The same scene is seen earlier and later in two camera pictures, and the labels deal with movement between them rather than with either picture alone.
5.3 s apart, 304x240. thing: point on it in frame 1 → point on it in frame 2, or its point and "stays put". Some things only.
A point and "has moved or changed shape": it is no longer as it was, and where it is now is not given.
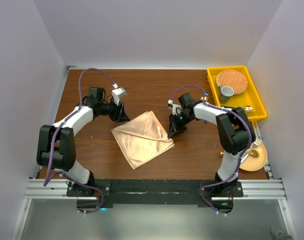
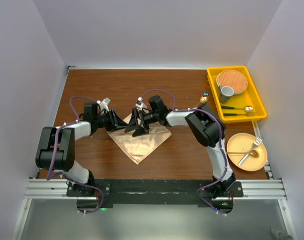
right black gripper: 174,127 → 133,123
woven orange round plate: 234,79 stays put
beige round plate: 254,158 stays put
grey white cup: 225,92 stays put
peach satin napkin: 143,139 has moved or changed shape
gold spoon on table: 204,98 stays put
